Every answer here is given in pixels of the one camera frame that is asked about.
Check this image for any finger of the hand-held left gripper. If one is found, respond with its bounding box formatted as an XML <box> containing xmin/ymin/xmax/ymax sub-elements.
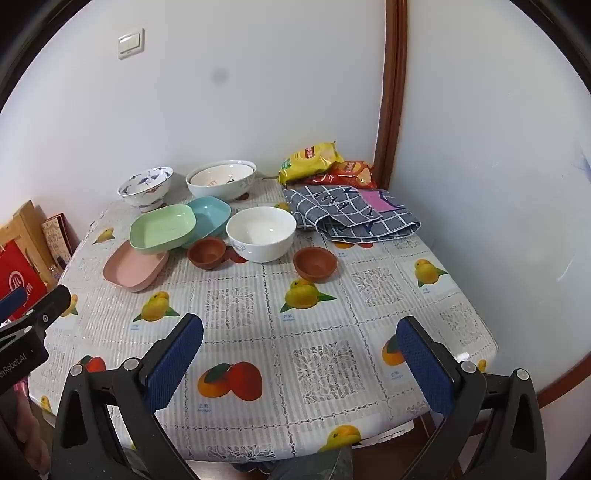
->
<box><xmin>18</xmin><ymin>285</ymin><xmax>71</xmax><ymax>335</ymax></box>
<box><xmin>0</xmin><ymin>286</ymin><xmax>28</xmax><ymax>324</ymax></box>

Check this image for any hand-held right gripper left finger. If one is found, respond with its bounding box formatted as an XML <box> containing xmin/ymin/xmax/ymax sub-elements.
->
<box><xmin>50</xmin><ymin>313</ymin><xmax>205</xmax><ymax>480</ymax></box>

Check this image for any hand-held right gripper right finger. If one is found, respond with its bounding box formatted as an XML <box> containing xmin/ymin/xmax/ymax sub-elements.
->
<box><xmin>396</xmin><ymin>315</ymin><xmax>548</xmax><ymax>480</ymax></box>

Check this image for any pink square plate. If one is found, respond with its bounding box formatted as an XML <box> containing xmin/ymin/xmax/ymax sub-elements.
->
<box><xmin>103</xmin><ymin>241</ymin><xmax>170</xmax><ymax>292</ymax></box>

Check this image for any small brown bowl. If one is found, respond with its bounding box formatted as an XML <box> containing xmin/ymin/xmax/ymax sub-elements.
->
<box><xmin>187</xmin><ymin>237</ymin><xmax>227</xmax><ymax>271</ymax></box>
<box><xmin>294</xmin><ymin>247</ymin><xmax>338</xmax><ymax>281</ymax></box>

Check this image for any green square plate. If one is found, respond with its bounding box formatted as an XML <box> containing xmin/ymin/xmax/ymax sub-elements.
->
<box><xmin>129</xmin><ymin>203</ymin><xmax>198</xmax><ymax>256</ymax></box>

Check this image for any blue square plate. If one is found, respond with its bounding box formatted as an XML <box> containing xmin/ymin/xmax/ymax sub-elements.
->
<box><xmin>187</xmin><ymin>196</ymin><xmax>232</xmax><ymax>249</ymax></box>

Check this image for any red box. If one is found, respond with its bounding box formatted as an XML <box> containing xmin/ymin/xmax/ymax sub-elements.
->
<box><xmin>0</xmin><ymin>239</ymin><xmax>48</xmax><ymax>319</ymax></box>

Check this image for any patterned book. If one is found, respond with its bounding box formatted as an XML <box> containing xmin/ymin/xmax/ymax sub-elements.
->
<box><xmin>41</xmin><ymin>213</ymin><xmax>79</xmax><ymax>273</ymax></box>

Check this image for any wooden board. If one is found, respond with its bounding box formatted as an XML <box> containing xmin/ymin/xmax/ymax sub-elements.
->
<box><xmin>0</xmin><ymin>200</ymin><xmax>56</xmax><ymax>278</ymax></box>

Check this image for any fruit print tablecloth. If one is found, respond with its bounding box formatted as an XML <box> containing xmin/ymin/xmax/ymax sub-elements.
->
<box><xmin>28</xmin><ymin>178</ymin><xmax>499</xmax><ymax>462</ymax></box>

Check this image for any blue bird pattern bowl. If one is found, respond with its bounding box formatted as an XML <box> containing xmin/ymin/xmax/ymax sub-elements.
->
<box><xmin>117</xmin><ymin>167</ymin><xmax>174</xmax><ymax>213</ymax></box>

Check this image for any plain white bowl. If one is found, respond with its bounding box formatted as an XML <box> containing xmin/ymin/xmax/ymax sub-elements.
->
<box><xmin>226</xmin><ymin>207</ymin><xmax>297</xmax><ymax>263</ymax></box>

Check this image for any large white bowl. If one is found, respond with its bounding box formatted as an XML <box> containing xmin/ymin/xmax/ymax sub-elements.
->
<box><xmin>186</xmin><ymin>161</ymin><xmax>257</xmax><ymax>202</ymax></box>

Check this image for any grey checked cloth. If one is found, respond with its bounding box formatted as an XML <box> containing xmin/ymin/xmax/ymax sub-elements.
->
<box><xmin>283</xmin><ymin>185</ymin><xmax>422</xmax><ymax>242</ymax></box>

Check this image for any white orange print bowl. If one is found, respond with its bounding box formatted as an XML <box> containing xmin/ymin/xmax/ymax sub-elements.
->
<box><xmin>190</xmin><ymin>164</ymin><xmax>254</xmax><ymax>188</ymax></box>

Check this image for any red chip bag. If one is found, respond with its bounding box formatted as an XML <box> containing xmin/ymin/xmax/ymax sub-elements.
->
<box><xmin>305</xmin><ymin>160</ymin><xmax>377</xmax><ymax>189</ymax></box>

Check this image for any yellow chip bag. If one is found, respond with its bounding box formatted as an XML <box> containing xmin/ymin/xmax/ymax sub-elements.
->
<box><xmin>278</xmin><ymin>142</ymin><xmax>345</xmax><ymax>186</ymax></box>

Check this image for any white wall light switch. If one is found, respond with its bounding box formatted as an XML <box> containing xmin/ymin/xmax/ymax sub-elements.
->
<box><xmin>117</xmin><ymin>28</ymin><xmax>145</xmax><ymax>61</ymax></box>

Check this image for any brown wooden door frame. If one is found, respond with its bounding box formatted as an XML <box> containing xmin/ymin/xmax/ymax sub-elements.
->
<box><xmin>372</xmin><ymin>0</ymin><xmax>409</xmax><ymax>190</ymax></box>

